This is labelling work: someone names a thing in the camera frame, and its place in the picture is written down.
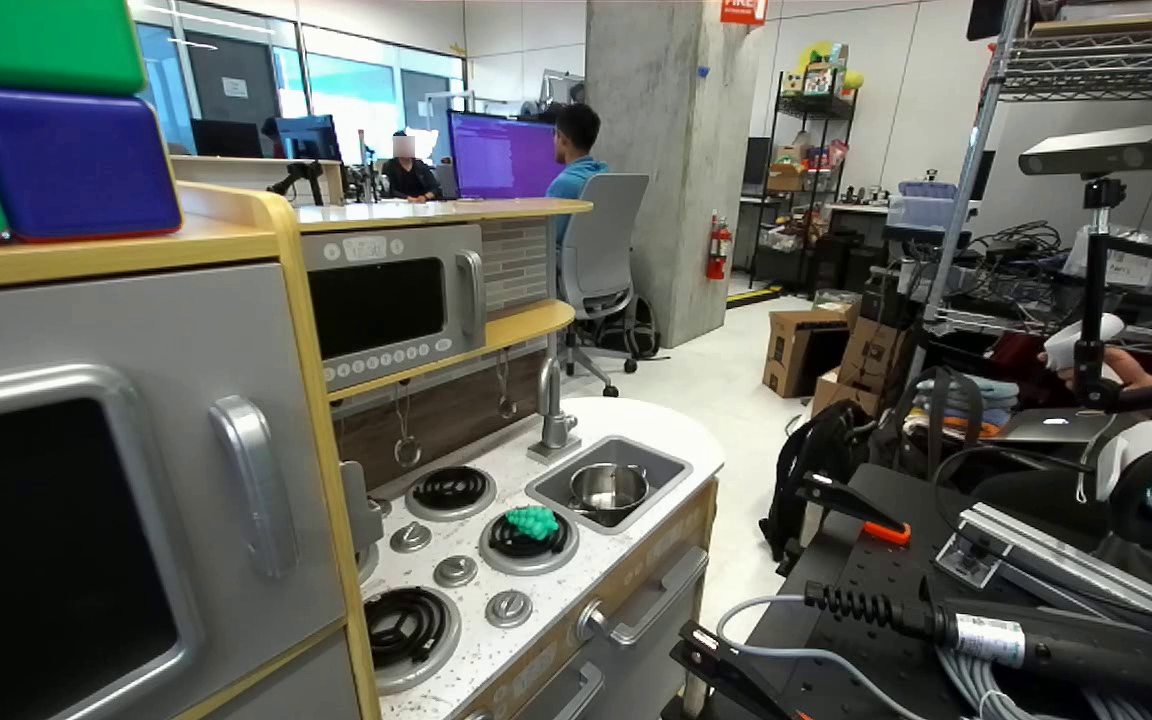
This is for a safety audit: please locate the small steel pot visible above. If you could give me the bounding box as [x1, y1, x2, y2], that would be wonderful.
[573, 463, 649, 514]

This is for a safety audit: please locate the toy kitchen stove counter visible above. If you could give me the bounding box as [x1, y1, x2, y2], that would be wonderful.
[330, 393, 727, 720]

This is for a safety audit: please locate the grey office chair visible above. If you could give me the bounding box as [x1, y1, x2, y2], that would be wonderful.
[561, 171, 660, 395]

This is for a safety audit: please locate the silver toy faucet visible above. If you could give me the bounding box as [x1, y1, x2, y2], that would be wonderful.
[531, 336, 577, 459]

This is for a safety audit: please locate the red fire extinguisher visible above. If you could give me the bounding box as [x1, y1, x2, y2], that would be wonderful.
[704, 216, 733, 281]

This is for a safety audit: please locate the black coil burner rear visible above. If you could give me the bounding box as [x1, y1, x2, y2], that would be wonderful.
[402, 466, 490, 519]

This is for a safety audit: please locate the black coil burner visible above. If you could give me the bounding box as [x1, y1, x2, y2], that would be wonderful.
[402, 466, 490, 519]
[362, 586, 458, 691]

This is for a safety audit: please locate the toy microwave oven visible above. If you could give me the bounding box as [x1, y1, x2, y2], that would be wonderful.
[303, 224, 487, 387]

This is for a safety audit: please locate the purple computer monitor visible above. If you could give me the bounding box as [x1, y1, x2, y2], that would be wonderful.
[449, 111, 561, 199]

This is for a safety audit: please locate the cardboard box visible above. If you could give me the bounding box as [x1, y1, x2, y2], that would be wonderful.
[762, 313, 851, 395]

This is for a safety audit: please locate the person in blue shirt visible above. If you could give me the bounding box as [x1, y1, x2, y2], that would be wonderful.
[546, 103, 603, 199]

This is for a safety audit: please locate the person in dark shirt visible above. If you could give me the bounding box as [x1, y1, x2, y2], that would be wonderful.
[382, 130, 440, 199]

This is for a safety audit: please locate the black orange clamp tool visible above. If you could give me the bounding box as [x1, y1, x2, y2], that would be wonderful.
[798, 471, 913, 546]

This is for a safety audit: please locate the black coil burner front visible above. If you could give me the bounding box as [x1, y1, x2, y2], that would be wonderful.
[362, 586, 458, 691]

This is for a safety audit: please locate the black storage shelf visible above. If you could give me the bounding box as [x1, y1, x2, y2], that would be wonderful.
[750, 58, 854, 290]

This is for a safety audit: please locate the grey toy oven door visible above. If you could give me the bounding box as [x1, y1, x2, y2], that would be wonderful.
[0, 263, 341, 720]

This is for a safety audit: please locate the purple toy block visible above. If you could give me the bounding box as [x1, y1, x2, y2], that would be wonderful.
[0, 86, 178, 241]

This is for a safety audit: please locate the green toy block top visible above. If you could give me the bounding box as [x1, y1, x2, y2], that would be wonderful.
[0, 0, 144, 97]

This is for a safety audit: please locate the camera on black stand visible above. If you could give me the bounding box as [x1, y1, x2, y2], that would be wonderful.
[1019, 123, 1152, 411]

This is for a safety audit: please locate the black cable with connector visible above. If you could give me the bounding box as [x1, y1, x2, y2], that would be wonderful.
[798, 579, 1152, 711]

